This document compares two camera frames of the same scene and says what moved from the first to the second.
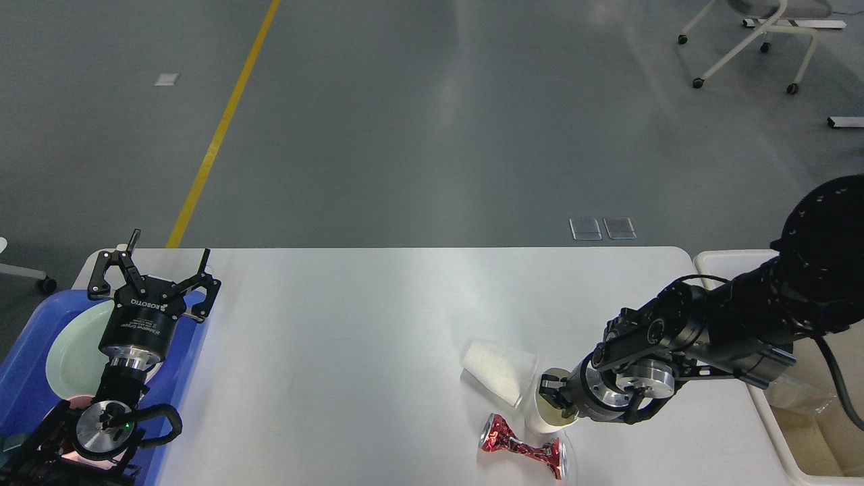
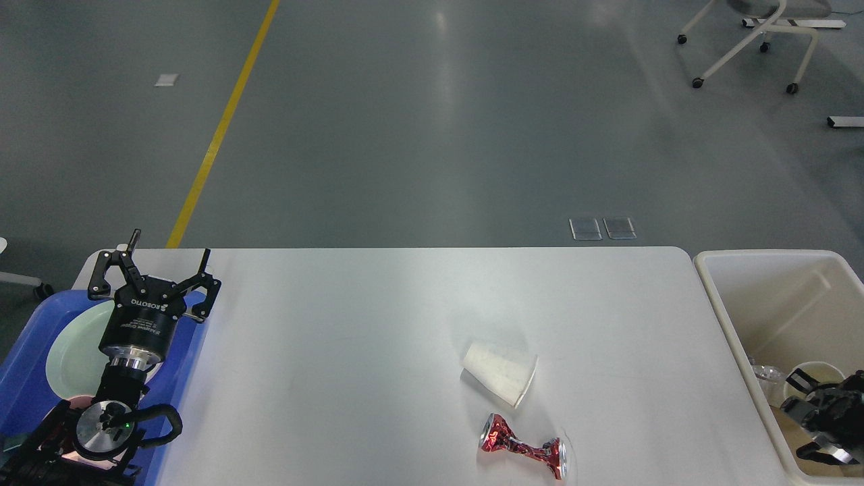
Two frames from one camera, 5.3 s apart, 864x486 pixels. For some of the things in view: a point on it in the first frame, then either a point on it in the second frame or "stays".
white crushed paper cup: (502, 373) stays
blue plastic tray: (28, 329) stays
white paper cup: (544, 416) to (825, 373)
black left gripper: (138, 329) stays
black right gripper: (626, 394) to (833, 410)
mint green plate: (75, 362) stays
